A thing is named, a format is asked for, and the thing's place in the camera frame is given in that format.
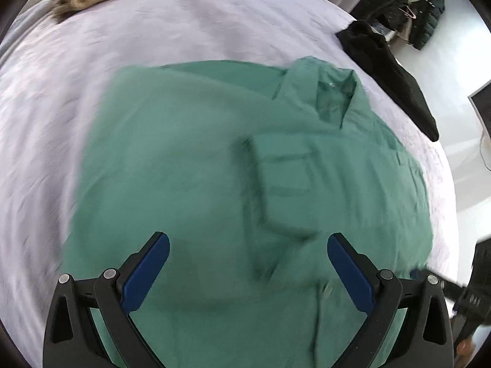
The pile of dark clothes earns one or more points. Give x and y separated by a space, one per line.
425 15

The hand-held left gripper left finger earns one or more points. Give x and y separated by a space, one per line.
144 276

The green button shirt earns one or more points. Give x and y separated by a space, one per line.
191 161

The person's right hand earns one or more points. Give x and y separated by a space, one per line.
466 347

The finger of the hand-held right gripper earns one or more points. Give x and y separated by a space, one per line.
453 288

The black garment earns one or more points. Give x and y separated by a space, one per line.
399 80

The dark flat monitor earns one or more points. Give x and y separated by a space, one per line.
484 107

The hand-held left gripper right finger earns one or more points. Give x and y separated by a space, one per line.
351 276

